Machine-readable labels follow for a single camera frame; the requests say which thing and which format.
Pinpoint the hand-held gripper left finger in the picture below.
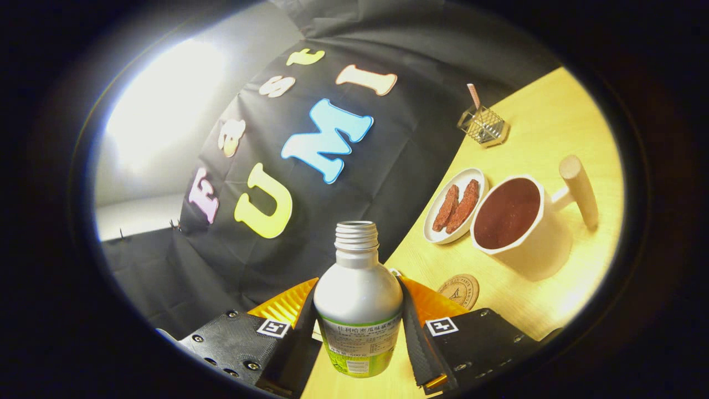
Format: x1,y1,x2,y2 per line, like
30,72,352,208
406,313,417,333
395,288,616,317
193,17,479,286
158,277,322,398

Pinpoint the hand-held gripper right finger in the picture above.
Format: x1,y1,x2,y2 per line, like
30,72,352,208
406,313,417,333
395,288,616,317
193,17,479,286
394,275,563,395

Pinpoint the silver bottle with green label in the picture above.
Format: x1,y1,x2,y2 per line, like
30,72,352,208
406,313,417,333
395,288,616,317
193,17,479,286
313,221,404,379

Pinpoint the round cork coaster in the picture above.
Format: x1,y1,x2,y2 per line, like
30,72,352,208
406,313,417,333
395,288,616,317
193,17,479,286
436,274,480,310

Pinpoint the white cup with wooden handle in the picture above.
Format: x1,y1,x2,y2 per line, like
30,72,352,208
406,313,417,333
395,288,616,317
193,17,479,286
470,154,600,282

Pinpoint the brown meat strip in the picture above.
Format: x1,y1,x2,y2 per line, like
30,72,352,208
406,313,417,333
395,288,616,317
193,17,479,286
432,184,460,232
446,179,480,234

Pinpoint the black backdrop cloth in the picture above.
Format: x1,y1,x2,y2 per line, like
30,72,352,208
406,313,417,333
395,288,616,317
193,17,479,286
100,0,563,341

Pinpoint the white oval plate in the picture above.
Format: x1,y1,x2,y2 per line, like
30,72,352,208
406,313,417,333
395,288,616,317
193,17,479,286
423,167,487,245

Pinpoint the wooden table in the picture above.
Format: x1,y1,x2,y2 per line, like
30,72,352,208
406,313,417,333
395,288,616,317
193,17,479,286
302,66,625,399

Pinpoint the wire basket holder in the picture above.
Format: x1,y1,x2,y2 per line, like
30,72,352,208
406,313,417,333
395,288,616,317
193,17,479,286
457,105,510,148

